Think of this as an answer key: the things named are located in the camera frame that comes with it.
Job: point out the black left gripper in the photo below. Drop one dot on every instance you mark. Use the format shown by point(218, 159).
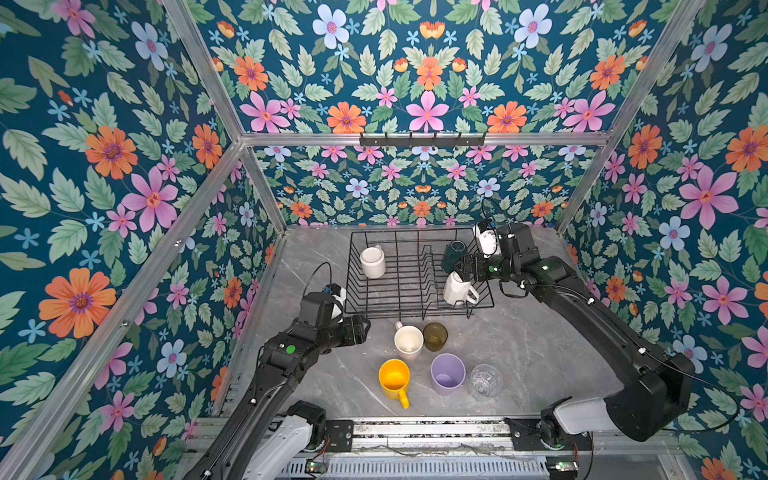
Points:
point(353, 331)

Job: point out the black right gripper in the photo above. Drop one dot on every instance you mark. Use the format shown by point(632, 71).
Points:
point(474, 267)

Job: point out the dark green mug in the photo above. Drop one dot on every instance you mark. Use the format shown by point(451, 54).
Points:
point(453, 253)

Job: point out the cream faceted mug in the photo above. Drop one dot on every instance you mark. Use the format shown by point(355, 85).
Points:
point(456, 291)

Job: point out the white mug pink handle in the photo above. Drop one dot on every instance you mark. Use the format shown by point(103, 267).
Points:
point(408, 341)

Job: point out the yellow mug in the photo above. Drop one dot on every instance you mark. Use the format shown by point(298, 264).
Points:
point(394, 379)

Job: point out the white mug red inside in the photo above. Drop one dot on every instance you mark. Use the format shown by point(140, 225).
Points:
point(373, 262)

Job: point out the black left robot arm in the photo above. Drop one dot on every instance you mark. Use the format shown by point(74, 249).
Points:
point(283, 362)

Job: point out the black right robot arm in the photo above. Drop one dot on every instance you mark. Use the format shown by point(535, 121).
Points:
point(656, 387)

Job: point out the olive green glass cup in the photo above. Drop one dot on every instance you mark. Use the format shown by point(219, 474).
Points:
point(435, 336)

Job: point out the lilac plastic cup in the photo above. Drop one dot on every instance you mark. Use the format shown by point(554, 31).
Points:
point(448, 373)

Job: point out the clear glass cup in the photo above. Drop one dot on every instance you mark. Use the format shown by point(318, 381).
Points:
point(486, 381)

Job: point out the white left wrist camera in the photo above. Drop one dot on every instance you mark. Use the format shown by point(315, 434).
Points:
point(339, 294)

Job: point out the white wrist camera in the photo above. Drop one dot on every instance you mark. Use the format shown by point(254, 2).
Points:
point(486, 238)
point(339, 294)

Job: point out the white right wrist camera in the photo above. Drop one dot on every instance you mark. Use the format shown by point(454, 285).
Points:
point(486, 238)

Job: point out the black wire dish rack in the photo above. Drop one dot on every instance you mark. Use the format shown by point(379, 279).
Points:
point(412, 285)

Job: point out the black hook rail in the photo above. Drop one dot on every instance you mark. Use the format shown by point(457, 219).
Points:
point(409, 140)

